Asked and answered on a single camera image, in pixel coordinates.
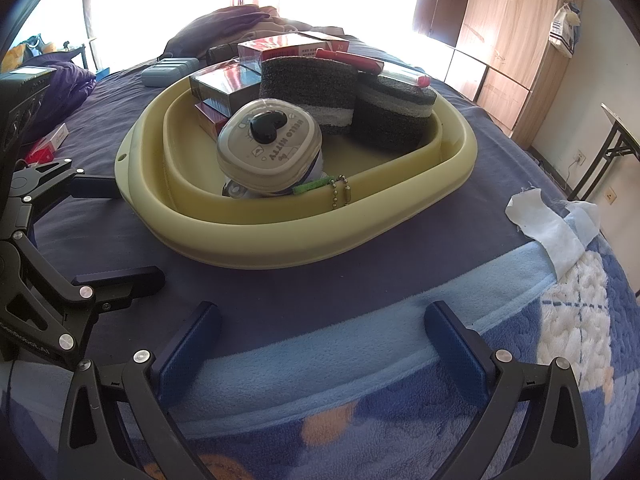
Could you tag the small red white packet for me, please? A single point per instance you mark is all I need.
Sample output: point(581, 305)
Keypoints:
point(47, 142)

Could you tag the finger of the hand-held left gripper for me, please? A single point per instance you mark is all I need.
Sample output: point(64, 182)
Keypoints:
point(125, 282)
point(95, 186)

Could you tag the wooden wardrobe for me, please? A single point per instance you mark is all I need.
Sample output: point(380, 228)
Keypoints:
point(510, 45)

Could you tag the yellow plastic basin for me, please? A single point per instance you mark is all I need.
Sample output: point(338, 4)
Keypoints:
point(280, 240)

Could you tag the purple clothing pile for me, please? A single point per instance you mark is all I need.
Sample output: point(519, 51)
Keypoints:
point(220, 27)

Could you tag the dark grey foam disc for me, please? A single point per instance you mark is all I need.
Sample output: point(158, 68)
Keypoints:
point(390, 115)
point(307, 90)

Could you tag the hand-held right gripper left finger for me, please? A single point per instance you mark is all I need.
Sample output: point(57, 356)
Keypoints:
point(192, 340)

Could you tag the light blue plastic case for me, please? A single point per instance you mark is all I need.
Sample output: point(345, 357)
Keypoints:
point(167, 72)

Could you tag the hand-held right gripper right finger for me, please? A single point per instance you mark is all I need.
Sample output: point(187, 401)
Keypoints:
point(452, 340)

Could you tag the red and white box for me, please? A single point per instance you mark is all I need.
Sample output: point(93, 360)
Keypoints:
point(285, 50)

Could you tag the clear tube red cap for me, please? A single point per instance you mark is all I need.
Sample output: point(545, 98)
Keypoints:
point(407, 76)

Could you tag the purple cloth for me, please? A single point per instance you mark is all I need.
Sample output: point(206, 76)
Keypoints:
point(65, 95)

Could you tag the small red box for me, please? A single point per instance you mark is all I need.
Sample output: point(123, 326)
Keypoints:
point(212, 120)

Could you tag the dark brown pouch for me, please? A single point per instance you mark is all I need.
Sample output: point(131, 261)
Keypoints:
point(223, 54)

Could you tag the hanging white bag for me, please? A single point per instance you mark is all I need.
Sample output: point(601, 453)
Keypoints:
point(565, 30)

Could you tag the wall outlet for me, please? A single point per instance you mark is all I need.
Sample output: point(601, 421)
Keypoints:
point(611, 196)
point(580, 156)

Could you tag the white cloth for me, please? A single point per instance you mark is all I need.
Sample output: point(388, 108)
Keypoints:
point(555, 235)

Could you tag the folding table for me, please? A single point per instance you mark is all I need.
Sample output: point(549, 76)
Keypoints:
point(622, 125)

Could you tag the round container cream lid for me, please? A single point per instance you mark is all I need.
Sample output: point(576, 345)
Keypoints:
point(270, 145)

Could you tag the blue fluffy printed blanket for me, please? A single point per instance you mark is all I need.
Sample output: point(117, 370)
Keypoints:
point(350, 370)

